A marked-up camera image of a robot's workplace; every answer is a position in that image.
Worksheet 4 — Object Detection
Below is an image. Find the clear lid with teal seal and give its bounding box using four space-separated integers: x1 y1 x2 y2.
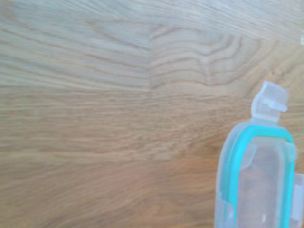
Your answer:
214 80 304 228

